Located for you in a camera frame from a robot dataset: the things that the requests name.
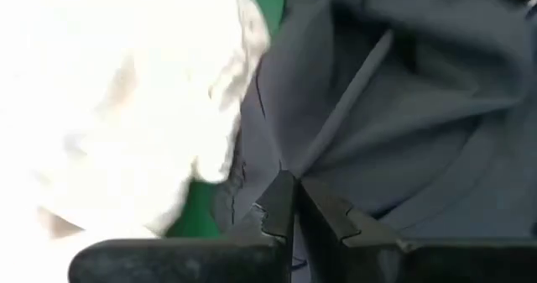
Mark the dark grey garment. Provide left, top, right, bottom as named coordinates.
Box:
left=209, top=0, right=537, bottom=283

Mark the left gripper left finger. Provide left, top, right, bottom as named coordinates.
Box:
left=68, top=169, right=298, bottom=283

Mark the white lace cloth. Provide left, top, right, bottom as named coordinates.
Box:
left=0, top=0, right=272, bottom=283

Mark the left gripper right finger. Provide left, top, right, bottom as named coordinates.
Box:
left=296, top=178, right=537, bottom=283

